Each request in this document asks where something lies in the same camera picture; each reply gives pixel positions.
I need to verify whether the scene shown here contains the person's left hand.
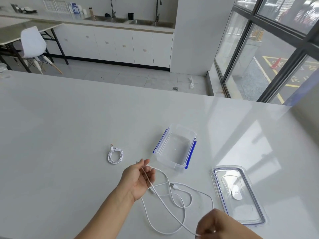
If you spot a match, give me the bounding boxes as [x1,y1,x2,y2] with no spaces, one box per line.
[116,158,156,202]

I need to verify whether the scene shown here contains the person's right hand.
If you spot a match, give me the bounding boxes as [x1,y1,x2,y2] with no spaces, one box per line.
[195,208,247,239]

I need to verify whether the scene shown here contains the clear container with blue clips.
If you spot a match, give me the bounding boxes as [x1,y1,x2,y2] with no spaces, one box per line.
[152,123,197,170]

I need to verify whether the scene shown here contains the person's left forearm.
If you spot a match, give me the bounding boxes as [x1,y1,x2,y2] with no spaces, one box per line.
[74,188,136,239]

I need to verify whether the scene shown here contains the clear container lid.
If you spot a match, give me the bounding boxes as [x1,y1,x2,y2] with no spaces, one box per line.
[211,165,266,226]

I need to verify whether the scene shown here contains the blue white box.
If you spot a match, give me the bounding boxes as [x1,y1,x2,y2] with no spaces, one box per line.
[69,2,81,15]

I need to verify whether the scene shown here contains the white kitchen cabinet counter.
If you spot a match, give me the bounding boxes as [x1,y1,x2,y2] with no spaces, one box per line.
[0,10,174,72]

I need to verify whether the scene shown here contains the steel sink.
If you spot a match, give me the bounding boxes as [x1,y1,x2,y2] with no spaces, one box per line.
[129,19,174,29]
[84,15,130,24]

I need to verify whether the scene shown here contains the white plastic chair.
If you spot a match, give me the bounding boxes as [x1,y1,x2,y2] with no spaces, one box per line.
[20,25,63,75]

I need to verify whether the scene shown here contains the white slatted rack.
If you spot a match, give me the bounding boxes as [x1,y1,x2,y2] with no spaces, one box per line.
[43,0,70,12]

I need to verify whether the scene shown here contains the beige table black legs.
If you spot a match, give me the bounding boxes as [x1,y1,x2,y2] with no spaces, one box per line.
[0,21,69,73]

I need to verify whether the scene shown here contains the black tray with items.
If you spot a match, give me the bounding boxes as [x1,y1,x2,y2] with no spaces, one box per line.
[10,4,38,14]

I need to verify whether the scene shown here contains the dark window frame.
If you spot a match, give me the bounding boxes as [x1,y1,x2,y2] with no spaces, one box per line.
[214,0,319,105]

